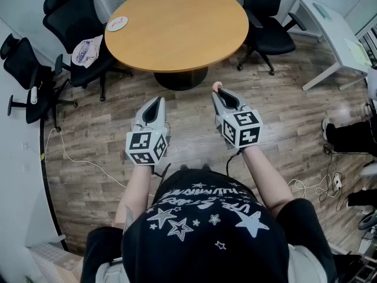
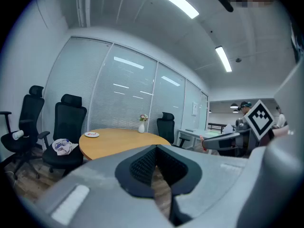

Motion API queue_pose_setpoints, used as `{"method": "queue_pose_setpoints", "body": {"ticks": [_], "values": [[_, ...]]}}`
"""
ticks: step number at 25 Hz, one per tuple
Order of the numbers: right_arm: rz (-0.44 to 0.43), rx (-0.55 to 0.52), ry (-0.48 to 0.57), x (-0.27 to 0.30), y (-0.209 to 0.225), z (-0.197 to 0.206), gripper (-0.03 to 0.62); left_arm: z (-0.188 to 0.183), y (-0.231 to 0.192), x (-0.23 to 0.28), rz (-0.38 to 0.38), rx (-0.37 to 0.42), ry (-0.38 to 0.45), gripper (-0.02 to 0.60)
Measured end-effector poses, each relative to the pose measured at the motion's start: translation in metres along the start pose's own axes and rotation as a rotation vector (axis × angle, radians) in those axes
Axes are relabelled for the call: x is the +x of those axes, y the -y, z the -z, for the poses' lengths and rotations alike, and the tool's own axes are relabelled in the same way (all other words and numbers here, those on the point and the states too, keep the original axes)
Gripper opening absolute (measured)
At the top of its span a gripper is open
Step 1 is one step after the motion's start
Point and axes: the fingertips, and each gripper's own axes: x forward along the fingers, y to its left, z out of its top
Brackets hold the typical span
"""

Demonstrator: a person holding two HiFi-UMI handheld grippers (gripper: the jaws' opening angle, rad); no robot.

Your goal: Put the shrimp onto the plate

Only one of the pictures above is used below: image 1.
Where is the person's left forearm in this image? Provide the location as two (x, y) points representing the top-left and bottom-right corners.
(113, 162), (154, 232)

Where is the white power strip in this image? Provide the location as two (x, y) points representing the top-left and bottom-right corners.
(332, 172), (343, 192)

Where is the pale pink cloth bag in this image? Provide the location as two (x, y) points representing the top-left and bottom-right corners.
(71, 34), (104, 69)

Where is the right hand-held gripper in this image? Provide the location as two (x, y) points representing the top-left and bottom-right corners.
(211, 87), (264, 150)

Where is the black star-print T-shirt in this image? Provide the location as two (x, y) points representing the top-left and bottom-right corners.
(81, 169), (337, 283)

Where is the black table base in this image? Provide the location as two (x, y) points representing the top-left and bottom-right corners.
(153, 65), (209, 92)

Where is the person's right forearm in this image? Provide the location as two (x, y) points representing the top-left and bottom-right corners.
(241, 145), (295, 215)

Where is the tangled white cable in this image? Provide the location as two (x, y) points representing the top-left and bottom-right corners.
(287, 174), (339, 200)

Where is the white floor cable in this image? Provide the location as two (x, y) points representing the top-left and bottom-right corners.
(43, 127), (156, 198)

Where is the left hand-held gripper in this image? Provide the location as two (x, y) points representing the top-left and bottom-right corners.
(125, 96), (171, 166)

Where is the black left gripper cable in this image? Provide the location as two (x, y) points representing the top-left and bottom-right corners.
(151, 162), (172, 179)

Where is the grey shoulder strap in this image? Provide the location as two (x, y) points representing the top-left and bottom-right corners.
(287, 243), (325, 283)
(95, 256), (131, 283)

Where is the sheet of paper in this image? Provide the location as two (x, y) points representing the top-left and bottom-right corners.
(344, 37), (373, 65)

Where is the white plate with shrimps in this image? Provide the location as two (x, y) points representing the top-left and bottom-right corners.
(107, 15), (129, 32)

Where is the open box with lattice flaps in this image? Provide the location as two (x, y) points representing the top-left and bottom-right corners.
(28, 242), (86, 283)

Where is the black mesh office chair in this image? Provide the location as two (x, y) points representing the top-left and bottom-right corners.
(236, 0), (307, 77)
(42, 0), (134, 102)
(0, 33), (79, 133)

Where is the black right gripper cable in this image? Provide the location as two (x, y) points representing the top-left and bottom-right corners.
(225, 148), (243, 177)

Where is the clear plastic water bottle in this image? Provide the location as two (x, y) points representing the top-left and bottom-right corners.
(76, 40), (91, 64)

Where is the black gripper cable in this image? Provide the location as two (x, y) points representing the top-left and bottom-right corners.
(151, 162), (172, 179)
(225, 148), (243, 177)

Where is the white desk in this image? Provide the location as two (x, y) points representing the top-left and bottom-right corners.
(294, 0), (372, 91)

